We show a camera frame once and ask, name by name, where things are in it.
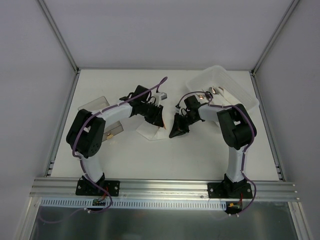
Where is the orange plastic fork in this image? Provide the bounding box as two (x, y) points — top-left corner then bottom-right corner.
(163, 119), (168, 130)

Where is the white paper napkin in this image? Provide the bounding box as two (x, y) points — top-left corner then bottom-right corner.
(136, 121), (173, 141)

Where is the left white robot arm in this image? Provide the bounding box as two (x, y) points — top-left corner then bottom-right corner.
(66, 85), (167, 195)

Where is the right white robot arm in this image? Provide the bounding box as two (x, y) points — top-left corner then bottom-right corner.
(169, 94), (257, 199)

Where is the rolled napkin bundle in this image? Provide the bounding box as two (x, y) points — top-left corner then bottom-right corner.
(202, 86), (231, 106)

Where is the smoky transparent plastic box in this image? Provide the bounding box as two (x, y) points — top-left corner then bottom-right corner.
(77, 96), (125, 141)

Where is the white plastic basket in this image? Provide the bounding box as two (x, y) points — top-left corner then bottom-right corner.
(185, 65), (260, 114)

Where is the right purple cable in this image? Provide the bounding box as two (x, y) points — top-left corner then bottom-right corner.
(175, 91), (257, 217)

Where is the purple cable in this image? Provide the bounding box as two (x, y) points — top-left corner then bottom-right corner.
(72, 76), (168, 213)
(175, 91), (257, 217)

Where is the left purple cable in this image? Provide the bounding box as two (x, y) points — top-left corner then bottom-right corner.
(72, 76), (168, 213)

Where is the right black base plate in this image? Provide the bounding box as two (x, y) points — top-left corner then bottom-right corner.
(207, 181), (253, 199)

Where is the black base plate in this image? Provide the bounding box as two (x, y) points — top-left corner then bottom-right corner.
(75, 177), (120, 197)
(207, 181), (253, 199)

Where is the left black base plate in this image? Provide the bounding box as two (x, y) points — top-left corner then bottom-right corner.
(75, 177), (120, 197)

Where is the aluminium mounting rail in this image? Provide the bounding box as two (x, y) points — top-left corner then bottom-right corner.
(29, 177), (301, 202)

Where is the white slotted cable duct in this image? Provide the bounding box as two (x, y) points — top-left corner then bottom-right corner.
(40, 197), (227, 211)

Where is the right aluminium frame post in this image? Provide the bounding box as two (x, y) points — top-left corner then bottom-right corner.
(251, 0), (301, 76)

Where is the aluminium frame post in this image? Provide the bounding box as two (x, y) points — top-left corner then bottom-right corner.
(36, 0), (79, 73)
(251, 0), (301, 76)

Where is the left aluminium frame post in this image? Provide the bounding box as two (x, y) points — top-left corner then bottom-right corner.
(36, 0), (79, 73)

